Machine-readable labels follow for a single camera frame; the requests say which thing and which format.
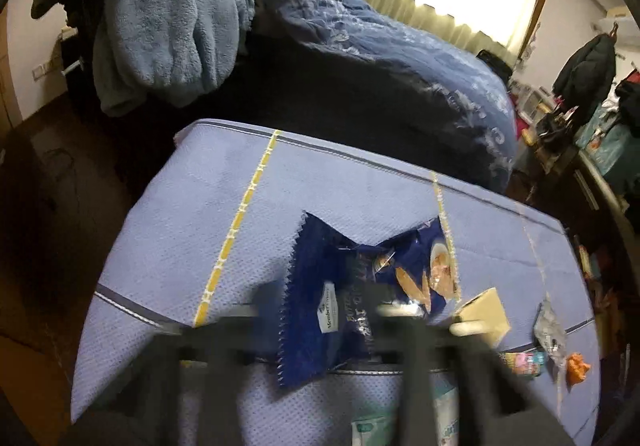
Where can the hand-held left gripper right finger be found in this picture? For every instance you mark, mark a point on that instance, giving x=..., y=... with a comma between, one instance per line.
x=415, y=351

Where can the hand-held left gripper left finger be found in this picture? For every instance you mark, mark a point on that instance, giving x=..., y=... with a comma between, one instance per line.
x=260, y=321

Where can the blue snack bag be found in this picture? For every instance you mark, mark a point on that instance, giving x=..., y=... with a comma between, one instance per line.
x=330, y=266

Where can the small beige box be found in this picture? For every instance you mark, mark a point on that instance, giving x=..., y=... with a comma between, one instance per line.
x=485, y=313

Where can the green wet wipes packet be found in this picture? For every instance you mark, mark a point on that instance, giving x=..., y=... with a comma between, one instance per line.
x=370, y=431

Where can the table with blue checked cloth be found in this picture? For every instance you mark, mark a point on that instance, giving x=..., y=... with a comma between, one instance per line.
x=200, y=226

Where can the colourful small packet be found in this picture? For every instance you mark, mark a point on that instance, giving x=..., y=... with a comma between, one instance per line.
x=527, y=360

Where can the crumpled silver wrapper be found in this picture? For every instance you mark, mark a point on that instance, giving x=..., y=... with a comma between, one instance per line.
x=550, y=333

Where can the orange wrapper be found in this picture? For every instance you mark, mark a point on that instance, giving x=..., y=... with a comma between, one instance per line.
x=577, y=366

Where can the pile of clothes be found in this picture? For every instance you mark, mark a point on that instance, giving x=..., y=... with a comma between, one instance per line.
x=615, y=146

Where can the blue floral duvet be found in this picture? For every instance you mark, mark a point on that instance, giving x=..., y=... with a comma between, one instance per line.
x=375, y=51

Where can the black suitcase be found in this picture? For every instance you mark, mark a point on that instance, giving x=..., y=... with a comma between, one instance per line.
x=495, y=64

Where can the blue fleece robe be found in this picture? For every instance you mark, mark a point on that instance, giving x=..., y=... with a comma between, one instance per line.
x=165, y=26

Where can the dark nightstand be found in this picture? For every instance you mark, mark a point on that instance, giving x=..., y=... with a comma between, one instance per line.
x=75, y=56

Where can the black hanging coat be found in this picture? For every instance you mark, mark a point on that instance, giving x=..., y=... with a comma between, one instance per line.
x=585, y=71

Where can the wooden wardrobe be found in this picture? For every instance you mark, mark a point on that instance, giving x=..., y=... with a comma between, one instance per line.
x=7, y=91

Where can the white air conditioner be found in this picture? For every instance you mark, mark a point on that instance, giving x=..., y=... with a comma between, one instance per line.
x=617, y=15

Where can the white wall socket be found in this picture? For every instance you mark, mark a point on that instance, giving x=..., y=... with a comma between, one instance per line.
x=40, y=72

